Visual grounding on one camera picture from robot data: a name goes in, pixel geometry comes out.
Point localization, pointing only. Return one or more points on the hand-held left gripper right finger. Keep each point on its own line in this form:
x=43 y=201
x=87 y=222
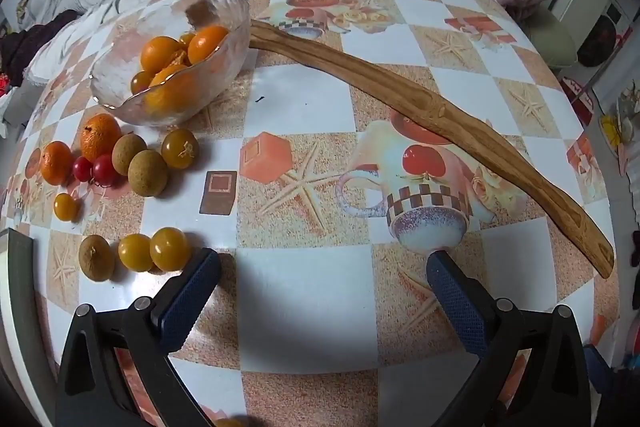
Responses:
x=457 y=302

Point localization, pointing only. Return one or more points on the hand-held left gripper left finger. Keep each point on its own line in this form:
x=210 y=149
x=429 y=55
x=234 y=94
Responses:
x=192 y=297

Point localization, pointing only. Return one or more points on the brown longan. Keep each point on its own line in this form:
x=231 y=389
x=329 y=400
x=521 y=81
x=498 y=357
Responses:
x=147 y=172
x=96 y=257
x=128 y=153

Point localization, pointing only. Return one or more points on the grey rimmed rectangular tray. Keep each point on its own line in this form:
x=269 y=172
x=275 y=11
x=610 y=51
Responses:
x=20 y=282

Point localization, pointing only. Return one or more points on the greenish yellow cherry tomato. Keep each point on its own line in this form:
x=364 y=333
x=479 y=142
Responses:
x=180 y=148

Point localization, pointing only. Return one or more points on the red cherry tomato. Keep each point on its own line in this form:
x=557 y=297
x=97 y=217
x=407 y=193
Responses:
x=105 y=168
x=81 y=168

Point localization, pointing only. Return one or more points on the orange mandarin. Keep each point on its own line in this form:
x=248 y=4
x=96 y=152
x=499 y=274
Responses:
x=207 y=42
x=160 y=52
x=56 y=162
x=170 y=96
x=100 y=137

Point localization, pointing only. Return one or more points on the long wooden stick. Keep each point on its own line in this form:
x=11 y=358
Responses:
x=400 y=92

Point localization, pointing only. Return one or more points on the yellow white decoration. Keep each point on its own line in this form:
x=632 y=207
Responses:
x=617 y=127

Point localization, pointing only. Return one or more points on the red white printed bag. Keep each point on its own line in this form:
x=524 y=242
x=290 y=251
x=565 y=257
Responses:
x=580 y=94

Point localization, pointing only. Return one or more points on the clear glass bowl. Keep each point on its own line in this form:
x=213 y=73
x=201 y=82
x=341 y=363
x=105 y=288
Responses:
x=117 y=62

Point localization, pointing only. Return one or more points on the black round bag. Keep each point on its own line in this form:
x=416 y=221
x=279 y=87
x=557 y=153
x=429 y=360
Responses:
x=600 y=42

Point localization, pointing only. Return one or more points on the dark cloth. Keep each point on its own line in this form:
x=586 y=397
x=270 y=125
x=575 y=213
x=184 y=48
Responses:
x=30 y=42

